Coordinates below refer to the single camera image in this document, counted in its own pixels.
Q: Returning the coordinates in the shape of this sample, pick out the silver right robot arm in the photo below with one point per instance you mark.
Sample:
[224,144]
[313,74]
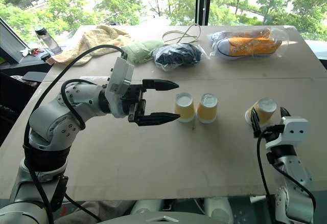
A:
[291,167]

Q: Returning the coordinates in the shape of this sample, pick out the white rounded shape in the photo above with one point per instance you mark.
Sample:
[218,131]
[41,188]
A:
[146,206]
[219,210]

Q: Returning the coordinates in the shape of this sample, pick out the light green cloth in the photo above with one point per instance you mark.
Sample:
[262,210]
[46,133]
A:
[140,50]

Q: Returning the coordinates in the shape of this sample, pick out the bag of black items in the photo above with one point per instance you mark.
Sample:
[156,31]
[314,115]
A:
[176,55]

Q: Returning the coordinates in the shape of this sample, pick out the grey slanted window frame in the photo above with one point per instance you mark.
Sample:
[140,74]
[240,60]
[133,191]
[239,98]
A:
[11,42]

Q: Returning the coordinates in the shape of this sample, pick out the clear water bottle black cap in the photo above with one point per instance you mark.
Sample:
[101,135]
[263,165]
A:
[49,42]

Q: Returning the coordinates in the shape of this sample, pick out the orange canvas sneaker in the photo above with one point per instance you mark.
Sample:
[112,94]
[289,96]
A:
[245,33]
[250,46]

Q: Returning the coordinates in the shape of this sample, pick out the clear plastic shoe bag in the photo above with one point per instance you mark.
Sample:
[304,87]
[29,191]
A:
[283,37]

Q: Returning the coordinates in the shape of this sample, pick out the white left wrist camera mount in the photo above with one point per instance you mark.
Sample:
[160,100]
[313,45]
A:
[120,78]

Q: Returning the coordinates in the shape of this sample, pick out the dark window frame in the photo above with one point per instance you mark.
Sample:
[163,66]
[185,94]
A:
[204,1]

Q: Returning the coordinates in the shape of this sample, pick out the yellow paper cup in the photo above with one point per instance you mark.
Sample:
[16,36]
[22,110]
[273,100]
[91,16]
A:
[207,110]
[265,109]
[184,109]

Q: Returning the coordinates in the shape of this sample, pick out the black side ledge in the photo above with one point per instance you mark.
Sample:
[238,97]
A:
[23,66]

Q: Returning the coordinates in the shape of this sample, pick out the pale yellow towel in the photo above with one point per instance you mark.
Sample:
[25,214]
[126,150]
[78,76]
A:
[97,40]

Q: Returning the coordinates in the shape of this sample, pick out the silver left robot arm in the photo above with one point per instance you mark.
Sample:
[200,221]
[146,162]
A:
[51,116]

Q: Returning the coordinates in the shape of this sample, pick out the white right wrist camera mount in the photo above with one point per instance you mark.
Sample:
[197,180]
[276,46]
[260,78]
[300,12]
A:
[293,132]

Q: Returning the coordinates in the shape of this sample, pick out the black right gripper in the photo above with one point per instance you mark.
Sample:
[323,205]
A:
[270,130]

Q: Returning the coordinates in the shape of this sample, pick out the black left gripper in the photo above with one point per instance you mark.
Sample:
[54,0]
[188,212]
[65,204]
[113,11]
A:
[132,98]

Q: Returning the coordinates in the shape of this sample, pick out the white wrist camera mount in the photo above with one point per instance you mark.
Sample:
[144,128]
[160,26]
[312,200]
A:
[293,132]
[120,78]

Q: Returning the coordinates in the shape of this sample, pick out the red and white small items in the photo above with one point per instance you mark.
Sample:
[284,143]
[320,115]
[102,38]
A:
[33,52]

